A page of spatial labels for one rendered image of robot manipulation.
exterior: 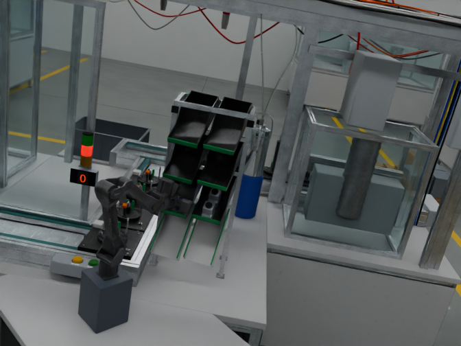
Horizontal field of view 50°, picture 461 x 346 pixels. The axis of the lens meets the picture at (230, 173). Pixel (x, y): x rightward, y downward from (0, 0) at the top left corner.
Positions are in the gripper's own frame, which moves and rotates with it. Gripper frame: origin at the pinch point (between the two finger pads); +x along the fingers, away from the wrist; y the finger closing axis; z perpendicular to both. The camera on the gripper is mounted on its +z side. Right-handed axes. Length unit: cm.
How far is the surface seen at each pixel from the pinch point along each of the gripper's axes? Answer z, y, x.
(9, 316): -54, 33, -45
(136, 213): -21.2, 28.8, 31.0
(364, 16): 106, -46, 52
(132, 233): -26.7, 21.4, 15.7
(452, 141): 63, -106, 81
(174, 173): 11.0, 3.2, -0.9
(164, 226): -15.7, 4.4, 9.4
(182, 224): -12.0, -2.8, 12.0
